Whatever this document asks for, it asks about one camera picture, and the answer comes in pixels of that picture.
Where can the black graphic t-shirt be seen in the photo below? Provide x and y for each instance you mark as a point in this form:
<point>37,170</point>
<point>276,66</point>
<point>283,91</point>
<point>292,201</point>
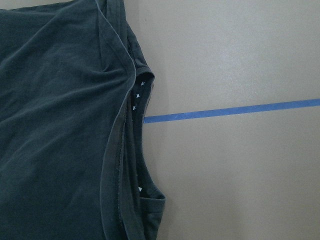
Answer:
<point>74,88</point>

